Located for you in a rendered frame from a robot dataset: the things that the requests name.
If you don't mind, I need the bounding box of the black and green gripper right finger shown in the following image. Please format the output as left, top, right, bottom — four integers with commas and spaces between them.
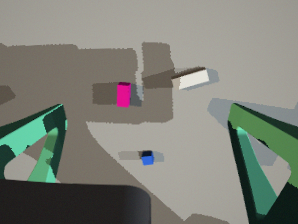
227, 103, 298, 224

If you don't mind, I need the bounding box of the small magenta block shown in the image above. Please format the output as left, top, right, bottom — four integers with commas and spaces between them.
117, 82, 131, 107

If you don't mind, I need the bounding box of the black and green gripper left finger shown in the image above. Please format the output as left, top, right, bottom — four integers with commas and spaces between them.
0, 104, 67, 183

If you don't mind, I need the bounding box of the small blue block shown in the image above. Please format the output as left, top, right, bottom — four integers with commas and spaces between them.
142, 151, 154, 165

